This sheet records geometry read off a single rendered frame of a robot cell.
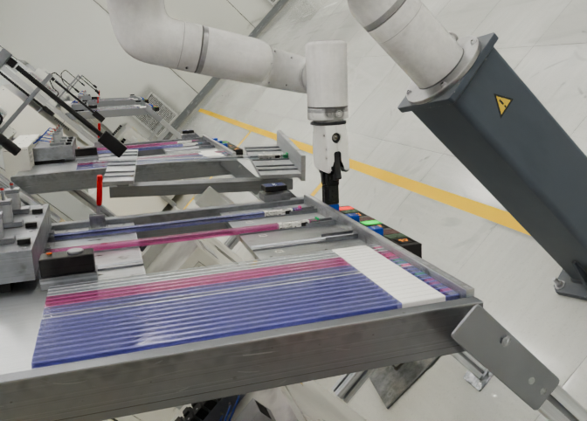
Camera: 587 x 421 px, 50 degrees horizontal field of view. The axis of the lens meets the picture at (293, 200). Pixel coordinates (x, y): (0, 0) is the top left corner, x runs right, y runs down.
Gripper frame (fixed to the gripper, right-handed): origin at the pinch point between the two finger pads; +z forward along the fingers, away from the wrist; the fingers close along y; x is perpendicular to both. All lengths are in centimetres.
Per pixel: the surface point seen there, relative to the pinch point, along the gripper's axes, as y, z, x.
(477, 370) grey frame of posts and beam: 10, 54, -43
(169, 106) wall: 748, 21, -42
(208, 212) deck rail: 8.0, 2.9, 24.9
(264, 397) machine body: -16.3, 34.3, 20.5
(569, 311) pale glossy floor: 2, 37, -64
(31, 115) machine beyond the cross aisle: 440, 4, 102
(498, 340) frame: -64, 5, 3
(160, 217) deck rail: 8.0, 2.9, 35.0
